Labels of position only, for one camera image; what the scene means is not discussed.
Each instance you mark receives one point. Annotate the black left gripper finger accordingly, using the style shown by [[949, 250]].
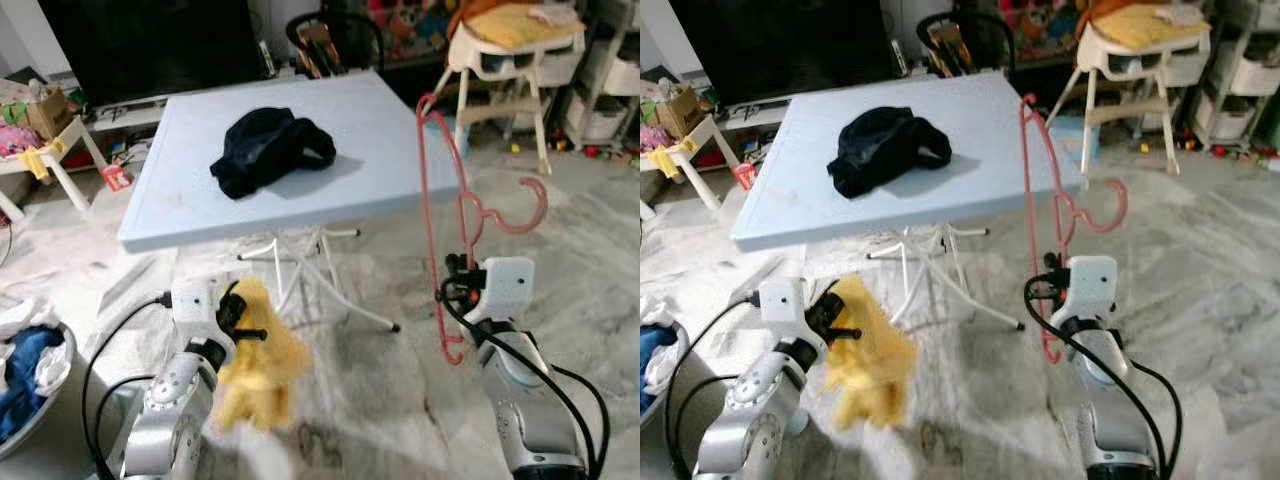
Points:
[[830, 290], [253, 334], [235, 290], [847, 332]]

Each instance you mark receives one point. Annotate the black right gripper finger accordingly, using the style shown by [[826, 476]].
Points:
[[458, 264], [1057, 266]]

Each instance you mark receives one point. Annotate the yellow printed t-shirt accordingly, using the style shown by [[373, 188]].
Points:
[[260, 370], [870, 370]]

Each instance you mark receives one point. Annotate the pink plastic hanger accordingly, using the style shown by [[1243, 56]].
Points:
[[1072, 205], [468, 200]]

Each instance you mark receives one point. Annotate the light blue folding table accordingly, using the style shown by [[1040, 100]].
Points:
[[990, 150], [380, 150]]

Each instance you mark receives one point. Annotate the black crumpled garment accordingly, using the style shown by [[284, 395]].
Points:
[[265, 150], [885, 150]]

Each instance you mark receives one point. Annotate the white cloth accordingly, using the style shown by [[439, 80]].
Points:
[[672, 370], [20, 320]]

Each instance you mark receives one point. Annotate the grey laundry basket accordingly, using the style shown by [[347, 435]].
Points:
[[680, 400], [62, 410]]

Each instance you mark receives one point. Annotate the blue garment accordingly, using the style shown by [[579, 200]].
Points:
[[655, 355], [25, 375]]

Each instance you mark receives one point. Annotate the white side table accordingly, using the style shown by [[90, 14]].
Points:
[[75, 135], [715, 135]]

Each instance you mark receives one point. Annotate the white plastic drawer unit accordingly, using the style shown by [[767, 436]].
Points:
[[1250, 75], [600, 120]]

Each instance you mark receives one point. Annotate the white baby high chair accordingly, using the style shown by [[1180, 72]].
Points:
[[1130, 62], [510, 62]]

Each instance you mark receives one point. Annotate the cardboard box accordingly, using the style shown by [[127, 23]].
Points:
[[685, 112], [50, 112]]

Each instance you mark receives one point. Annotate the pink bag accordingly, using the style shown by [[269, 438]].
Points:
[[653, 140], [18, 140]]

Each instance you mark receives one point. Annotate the yellow seat cushion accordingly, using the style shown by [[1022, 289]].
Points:
[[1145, 28], [520, 28]]

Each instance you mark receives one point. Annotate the black flat television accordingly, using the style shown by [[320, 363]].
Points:
[[780, 50], [150, 50]]

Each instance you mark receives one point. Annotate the black toy stroller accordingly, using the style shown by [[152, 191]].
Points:
[[320, 45], [950, 45]]

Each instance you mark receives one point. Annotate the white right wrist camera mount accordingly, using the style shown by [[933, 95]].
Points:
[[508, 285], [1092, 285]]

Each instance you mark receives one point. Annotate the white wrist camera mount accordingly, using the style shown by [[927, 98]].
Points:
[[1092, 285], [192, 305], [782, 300], [508, 285]]

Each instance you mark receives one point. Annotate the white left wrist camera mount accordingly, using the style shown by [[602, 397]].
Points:
[[782, 300], [192, 305]]

